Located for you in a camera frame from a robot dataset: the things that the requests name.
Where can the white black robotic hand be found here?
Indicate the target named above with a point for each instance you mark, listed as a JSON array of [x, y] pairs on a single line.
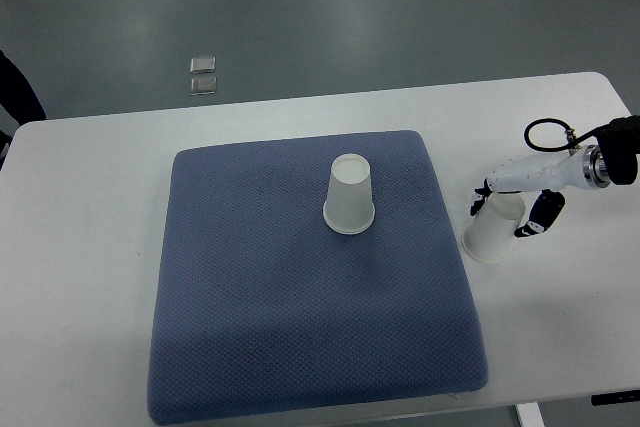
[[548, 174]]

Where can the white paper cup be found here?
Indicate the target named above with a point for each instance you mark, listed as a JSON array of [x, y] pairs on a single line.
[[348, 208], [490, 235]]

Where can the black table control panel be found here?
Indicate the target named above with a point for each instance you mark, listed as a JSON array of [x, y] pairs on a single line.
[[615, 398]]

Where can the white paper cup on cushion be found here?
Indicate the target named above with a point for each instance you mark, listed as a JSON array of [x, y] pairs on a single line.
[[348, 208]]

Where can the white table leg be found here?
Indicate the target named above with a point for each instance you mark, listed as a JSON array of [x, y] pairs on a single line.
[[529, 415]]

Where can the blue textured cushion mat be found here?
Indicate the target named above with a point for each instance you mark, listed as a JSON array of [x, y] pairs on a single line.
[[261, 307]]

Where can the upper metal floor plate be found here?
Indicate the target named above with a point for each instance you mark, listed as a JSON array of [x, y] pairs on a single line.
[[203, 64]]

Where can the person in dark trousers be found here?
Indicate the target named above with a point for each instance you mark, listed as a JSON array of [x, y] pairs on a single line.
[[17, 96]]

